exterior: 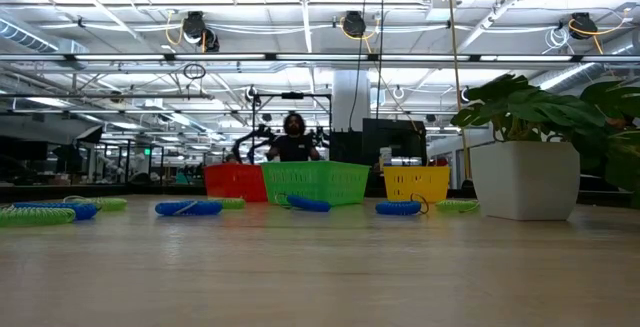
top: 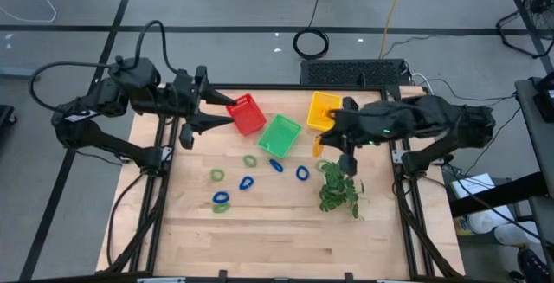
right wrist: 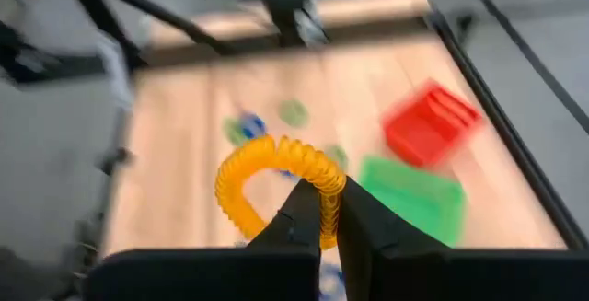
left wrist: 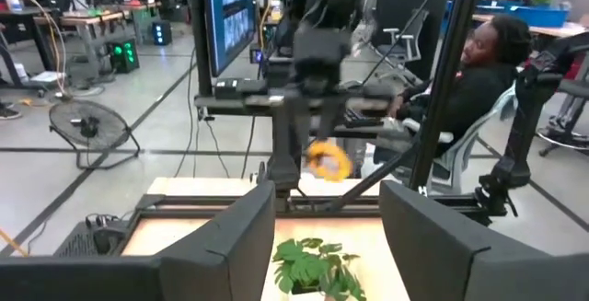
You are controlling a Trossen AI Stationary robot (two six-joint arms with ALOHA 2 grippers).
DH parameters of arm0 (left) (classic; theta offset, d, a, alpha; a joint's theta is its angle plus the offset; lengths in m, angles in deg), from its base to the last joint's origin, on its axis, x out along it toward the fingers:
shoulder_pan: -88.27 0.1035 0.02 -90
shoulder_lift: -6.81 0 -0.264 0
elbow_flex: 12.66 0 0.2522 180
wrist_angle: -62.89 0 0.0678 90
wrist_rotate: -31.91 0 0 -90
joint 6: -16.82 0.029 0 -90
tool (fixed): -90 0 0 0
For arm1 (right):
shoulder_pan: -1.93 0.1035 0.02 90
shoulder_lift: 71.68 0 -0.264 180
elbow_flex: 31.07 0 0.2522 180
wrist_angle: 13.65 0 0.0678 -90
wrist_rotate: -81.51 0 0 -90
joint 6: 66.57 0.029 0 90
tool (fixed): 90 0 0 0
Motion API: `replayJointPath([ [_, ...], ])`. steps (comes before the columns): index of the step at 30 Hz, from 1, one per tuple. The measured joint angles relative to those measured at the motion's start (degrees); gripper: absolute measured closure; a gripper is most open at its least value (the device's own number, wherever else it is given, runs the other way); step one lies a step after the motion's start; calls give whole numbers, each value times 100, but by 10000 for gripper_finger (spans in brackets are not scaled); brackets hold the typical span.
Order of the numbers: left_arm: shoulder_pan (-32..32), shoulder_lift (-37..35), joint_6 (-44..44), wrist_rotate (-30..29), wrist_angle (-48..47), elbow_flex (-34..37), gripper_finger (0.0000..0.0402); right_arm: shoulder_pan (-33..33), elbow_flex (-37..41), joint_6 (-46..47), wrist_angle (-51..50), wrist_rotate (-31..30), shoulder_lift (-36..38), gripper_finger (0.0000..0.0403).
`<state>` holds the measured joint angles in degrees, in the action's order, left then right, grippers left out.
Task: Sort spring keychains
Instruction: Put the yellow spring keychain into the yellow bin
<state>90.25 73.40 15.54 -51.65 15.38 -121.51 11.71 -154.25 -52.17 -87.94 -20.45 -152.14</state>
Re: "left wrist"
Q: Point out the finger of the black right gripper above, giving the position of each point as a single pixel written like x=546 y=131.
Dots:
x=312 y=121
x=332 y=119

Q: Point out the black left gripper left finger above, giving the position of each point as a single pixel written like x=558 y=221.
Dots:
x=207 y=273

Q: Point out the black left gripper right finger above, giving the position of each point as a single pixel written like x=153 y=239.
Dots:
x=437 y=264

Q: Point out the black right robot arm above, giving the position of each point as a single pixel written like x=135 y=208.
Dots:
x=283 y=153

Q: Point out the black background robot arm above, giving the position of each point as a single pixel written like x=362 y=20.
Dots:
x=529 y=121

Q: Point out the black keyboard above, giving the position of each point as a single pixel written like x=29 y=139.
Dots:
x=361 y=118

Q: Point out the black box on desk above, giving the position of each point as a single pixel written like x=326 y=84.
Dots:
x=239 y=88

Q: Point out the black operator desk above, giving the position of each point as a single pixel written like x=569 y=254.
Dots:
x=230 y=105

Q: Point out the white office chair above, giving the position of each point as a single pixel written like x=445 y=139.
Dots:
x=407 y=38

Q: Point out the green leafy plant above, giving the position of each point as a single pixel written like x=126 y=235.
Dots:
x=303 y=264

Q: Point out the black room divider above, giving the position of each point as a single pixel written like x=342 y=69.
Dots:
x=405 y=6

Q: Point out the black computer monitor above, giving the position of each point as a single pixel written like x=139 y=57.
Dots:
x=230 y=15

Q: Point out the white plant pot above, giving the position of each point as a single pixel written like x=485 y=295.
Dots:
x=308 y=298

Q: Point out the grey office chair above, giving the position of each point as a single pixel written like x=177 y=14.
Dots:
x=460 y=158

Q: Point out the black mesh computer tower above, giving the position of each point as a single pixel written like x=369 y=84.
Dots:
x=78 y=243

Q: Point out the person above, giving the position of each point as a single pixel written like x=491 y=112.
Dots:
x=478 y=89

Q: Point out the blue lit computer tower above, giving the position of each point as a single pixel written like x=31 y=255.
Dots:
x=162 y=33

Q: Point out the black chair base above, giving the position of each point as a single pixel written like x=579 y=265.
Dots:
x=563 y=137

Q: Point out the black floor fan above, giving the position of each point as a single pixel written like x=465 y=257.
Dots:
x=87 y=126

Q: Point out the green lit computer tower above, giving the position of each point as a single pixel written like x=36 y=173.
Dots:
x=123 y=56

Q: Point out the wooden background table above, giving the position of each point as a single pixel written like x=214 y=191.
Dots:
x=92 y=18

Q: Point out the person's shoe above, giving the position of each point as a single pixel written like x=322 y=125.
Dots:
x=9 y=112

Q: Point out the black aluminium rig frame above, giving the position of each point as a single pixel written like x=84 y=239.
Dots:
x=207 y=201

